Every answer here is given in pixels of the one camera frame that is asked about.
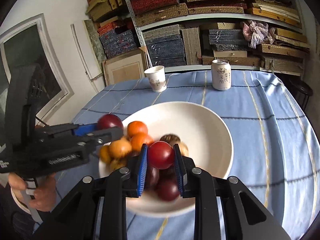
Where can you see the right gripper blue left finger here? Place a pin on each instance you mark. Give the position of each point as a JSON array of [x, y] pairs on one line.
[[141, 170]]

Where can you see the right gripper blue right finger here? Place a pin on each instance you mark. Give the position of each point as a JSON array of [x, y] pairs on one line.
[[180, 171]]

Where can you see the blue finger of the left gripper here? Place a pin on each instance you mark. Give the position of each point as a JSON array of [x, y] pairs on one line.
[[82, 129], [103, 136]]

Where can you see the dark red plum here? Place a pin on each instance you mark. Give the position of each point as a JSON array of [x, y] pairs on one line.
[[167, 190], [109, 121]]

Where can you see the red tomato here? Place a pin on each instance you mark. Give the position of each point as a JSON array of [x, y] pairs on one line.
[[160, 155]]

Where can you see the yellow orange round fruit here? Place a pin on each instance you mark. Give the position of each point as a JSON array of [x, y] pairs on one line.
[[104, 154]]

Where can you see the dark brown fruit front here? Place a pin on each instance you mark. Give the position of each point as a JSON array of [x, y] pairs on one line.
[[171, 139]]

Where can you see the large orange back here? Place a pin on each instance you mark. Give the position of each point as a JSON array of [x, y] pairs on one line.
[[136, 127]]

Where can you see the large orange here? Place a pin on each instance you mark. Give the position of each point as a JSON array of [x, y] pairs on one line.
[[136, 127], [139, 139]]

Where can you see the large orange front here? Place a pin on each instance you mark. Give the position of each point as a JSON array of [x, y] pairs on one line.
[[139, 139]]

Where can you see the person's left hand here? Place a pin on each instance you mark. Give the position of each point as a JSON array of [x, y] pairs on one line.
[[44, 195]]

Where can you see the white ceramic plate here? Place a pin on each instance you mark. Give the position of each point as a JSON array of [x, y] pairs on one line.
[[192, 149]]

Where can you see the wooden framed board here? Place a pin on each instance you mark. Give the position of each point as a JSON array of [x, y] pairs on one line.
[[127, 66]]

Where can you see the white paper cup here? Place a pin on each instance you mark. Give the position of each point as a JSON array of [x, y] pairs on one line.
[[157, 79]]

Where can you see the blue checked tablecloth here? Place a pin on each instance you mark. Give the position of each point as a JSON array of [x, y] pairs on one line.
[[276, 152]]

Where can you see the white beverage can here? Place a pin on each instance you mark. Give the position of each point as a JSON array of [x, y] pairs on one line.
[[221, 74]]

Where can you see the pink crumpled cloth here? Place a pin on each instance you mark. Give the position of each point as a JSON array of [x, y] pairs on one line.
[[257, 32]]

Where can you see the white metal shelf unit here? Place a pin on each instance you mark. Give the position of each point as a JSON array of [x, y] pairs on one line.
[[198, 19]]

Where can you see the window with white frame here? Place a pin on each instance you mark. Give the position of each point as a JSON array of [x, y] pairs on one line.
[[30, 68]]

